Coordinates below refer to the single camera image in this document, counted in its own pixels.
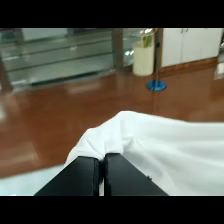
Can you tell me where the white cabinet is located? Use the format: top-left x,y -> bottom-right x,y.
161,28 -> 224,68

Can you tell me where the white garment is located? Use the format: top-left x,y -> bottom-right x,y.
64,110 -> 224,197

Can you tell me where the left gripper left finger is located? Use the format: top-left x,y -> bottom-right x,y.
34,155 -> 101,197

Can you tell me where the post with blue base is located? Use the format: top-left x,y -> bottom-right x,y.
146,28 -> 168,92

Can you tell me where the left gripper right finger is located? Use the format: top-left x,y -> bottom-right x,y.
103,152 -> 169,197

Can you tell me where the white cylindrical bin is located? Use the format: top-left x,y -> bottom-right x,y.
132,39 -> 155,77

